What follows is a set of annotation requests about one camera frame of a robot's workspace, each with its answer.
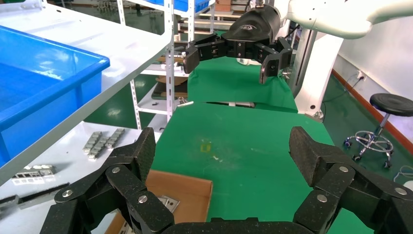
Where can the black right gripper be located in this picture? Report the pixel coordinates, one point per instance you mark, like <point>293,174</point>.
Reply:
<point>255,27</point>

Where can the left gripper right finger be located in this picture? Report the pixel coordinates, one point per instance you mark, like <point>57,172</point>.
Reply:
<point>342,187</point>

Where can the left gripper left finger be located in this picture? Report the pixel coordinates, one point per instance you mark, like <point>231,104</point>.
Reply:
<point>122,181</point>

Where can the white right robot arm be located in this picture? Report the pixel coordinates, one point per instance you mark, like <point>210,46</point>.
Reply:
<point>338,16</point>

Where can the shallow cardboard box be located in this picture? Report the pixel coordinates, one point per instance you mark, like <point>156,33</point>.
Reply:
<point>184,190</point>

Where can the blue plastic tray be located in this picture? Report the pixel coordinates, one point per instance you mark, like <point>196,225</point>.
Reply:
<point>32,80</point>

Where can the silver toothed metal strip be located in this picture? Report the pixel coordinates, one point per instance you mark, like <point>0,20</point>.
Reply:
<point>98,149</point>
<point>115,137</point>
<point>93,141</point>

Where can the silver I/O shield plate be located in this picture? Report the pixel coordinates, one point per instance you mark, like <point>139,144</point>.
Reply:
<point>168,204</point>

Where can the white base board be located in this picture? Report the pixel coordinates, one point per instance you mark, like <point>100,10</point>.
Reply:
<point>74,163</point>

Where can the brown carton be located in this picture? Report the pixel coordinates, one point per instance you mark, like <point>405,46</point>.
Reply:
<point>222,5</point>

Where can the white background rack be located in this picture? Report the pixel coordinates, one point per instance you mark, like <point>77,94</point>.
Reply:
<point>191,19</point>

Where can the white perforated shelf leg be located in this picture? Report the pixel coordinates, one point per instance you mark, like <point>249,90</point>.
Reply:
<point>136,103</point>
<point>170,80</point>

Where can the blue storage bin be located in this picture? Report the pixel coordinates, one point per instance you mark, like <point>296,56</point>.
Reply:
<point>187,4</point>

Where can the white robot torso column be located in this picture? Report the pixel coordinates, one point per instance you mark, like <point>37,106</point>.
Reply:
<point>319,74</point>

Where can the small perforated metal strip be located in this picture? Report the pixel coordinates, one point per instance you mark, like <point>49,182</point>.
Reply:
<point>34,171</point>

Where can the wrinkled green table cloth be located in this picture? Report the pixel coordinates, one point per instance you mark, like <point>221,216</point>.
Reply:
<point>251,145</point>

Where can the black round stool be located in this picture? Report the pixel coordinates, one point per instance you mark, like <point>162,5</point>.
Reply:
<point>392,104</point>

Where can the white shelf board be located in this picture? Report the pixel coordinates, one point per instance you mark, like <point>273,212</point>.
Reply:
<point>96,38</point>

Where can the dark narrow metal rail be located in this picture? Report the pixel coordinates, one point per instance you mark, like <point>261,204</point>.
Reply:
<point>35,197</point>

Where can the white wall outlet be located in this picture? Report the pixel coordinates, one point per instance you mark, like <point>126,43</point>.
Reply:
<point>361,75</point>

